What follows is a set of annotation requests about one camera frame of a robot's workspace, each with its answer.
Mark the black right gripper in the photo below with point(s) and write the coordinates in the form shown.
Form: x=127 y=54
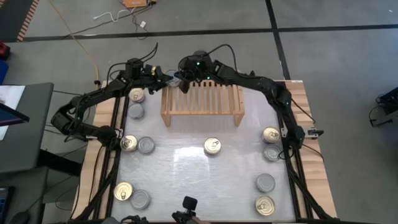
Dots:
x=186 y=70

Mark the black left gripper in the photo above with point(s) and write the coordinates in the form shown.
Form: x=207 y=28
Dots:
x=148 y=79

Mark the green label light tuna can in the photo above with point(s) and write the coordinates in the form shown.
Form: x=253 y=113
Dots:
x=145 y=145
x=136 y=111
x=172 y=78
x=272 y=152
x=140 y=199
x=265 y=182

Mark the blue label pink salmon can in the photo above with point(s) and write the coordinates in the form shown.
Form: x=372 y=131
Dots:
x=265 y=205
x=271 y=135
x=123 y=190
x=212 y=146
x=128 y=143
x=136 y=95

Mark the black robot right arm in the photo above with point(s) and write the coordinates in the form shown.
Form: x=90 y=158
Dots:
x=248 y=81

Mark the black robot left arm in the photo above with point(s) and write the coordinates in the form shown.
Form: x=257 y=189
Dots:
x=93 y=96

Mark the wooden slatted shelf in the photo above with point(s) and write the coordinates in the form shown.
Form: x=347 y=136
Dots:
x=202 y=102

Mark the small yellow tag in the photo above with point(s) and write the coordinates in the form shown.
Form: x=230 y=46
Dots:
x=153 y=71

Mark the small white plug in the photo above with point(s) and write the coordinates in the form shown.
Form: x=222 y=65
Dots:
x=143 y=24

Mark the orange floor box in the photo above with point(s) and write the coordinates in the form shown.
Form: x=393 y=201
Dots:
x=135 y=3

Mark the black desk bar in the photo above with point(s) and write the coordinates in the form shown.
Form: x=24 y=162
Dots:
x=60 y=161

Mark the grey desk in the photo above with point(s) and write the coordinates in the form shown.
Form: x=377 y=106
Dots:
x=31 y=140

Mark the black bulky device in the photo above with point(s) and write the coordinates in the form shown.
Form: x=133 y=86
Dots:
x=133 y=219

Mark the white paper sheet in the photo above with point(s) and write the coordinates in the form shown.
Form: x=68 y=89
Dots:
x=12 y=95

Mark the dark tilted monitor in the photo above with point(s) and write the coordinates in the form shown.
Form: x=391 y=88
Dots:
x=12 y=114

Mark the blue floor object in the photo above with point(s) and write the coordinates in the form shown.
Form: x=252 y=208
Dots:
x=2 y=72

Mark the black mat orange edge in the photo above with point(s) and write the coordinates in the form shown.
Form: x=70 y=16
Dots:
x=14 y=18

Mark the red floor object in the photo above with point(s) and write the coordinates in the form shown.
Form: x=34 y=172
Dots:
x=3 y=51

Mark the black computer mouse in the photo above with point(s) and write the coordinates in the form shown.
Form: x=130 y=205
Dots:
x=19 y=218

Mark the dark keyboard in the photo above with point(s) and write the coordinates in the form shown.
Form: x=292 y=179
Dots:
x=3 y=203

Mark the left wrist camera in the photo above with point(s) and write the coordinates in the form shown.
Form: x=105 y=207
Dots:
x=134 y=67

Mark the small black camera mount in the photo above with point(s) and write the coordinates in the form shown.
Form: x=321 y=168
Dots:
x=189 y=203

